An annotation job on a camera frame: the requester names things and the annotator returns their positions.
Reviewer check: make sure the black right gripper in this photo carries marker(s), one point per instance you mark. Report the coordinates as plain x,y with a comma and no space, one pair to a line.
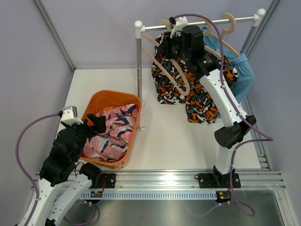
164,48

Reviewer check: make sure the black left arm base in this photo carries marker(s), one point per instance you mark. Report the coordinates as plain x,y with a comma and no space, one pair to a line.
108,180

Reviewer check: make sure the blue shorts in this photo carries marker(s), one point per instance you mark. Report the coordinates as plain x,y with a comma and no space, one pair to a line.
237,72

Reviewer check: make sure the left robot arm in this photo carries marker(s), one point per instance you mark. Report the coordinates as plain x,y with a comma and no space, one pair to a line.
45,208

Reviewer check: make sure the orange plastic basket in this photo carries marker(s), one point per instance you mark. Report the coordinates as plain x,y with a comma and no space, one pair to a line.
106,99

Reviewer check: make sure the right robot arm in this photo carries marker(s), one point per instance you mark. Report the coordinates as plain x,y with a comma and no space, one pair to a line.
208,70

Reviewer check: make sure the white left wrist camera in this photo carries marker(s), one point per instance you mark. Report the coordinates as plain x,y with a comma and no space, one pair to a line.
70,116

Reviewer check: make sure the white slotted cable duct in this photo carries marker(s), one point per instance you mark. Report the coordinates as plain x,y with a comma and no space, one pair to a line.
155,195

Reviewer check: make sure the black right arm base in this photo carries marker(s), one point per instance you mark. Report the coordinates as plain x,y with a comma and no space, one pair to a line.
213,180

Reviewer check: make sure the pink shark print shorts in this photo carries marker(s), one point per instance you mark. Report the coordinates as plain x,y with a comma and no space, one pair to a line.
112,145

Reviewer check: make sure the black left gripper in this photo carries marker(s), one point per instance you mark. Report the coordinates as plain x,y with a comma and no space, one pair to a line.
99,122

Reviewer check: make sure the orange camouflage shorts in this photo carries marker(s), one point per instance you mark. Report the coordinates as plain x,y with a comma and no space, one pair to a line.
199,106

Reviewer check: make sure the aluminium front rail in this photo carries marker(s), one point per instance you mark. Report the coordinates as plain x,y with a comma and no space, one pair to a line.
181,180

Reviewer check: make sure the silver clothes rack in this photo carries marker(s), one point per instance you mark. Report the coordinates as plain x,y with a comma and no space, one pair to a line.
140,29

